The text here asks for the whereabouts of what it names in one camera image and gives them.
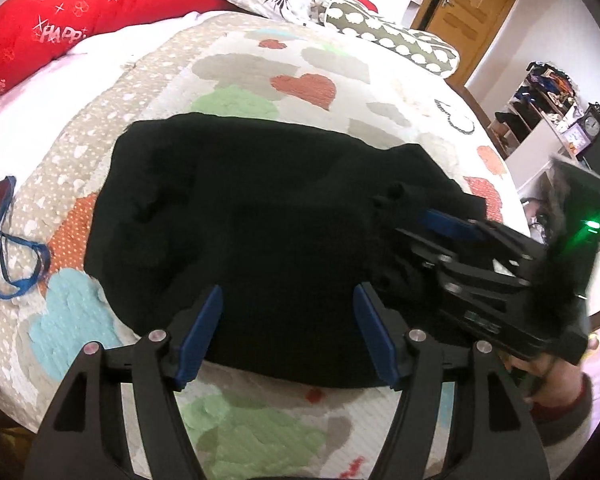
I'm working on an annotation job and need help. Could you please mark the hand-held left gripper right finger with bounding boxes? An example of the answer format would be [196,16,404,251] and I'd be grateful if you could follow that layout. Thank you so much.
[352,281,551,480]

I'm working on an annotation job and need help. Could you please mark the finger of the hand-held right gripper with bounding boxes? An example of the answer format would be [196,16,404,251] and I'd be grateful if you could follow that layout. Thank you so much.
[394,227,531,291]
[416,208,548,266]

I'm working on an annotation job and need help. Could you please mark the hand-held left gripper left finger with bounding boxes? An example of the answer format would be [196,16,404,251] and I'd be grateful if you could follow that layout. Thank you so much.
[27,284,226,480]

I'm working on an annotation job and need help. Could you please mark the black pants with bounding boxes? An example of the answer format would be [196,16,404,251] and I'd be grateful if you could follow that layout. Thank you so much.
[82,112,488,391]

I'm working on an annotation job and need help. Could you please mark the person's right forearm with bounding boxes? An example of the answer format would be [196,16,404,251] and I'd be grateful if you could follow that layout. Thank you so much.
[530,375,598,448]

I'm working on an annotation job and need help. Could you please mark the person's right hand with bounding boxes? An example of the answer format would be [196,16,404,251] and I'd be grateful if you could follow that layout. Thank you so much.
[505,347,588,408]

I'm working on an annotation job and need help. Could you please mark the patchwork quilted bedspread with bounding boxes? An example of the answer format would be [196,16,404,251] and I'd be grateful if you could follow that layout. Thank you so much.
[0,10,546,480]

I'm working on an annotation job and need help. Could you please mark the cluttered white shelf unit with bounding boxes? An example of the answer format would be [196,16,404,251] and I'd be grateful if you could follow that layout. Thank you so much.
[490,60,600,161]

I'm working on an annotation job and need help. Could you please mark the black table clock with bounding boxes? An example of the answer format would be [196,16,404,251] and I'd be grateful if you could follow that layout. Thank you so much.
[582,102,600,141]

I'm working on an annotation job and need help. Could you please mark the green shell-print bolster pillow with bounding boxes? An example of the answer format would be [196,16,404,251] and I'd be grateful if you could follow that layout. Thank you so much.
[325,0,461,79]

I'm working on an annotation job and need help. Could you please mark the wooden door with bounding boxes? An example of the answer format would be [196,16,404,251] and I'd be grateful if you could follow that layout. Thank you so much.
[412,0,526,91]

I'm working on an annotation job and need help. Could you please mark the white fleece blanket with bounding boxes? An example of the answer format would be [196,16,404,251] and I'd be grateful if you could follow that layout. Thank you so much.
[0,10,206,146]

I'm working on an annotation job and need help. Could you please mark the red embroidered long pillow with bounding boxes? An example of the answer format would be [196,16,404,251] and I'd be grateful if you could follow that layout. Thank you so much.
[0,0,231,108]

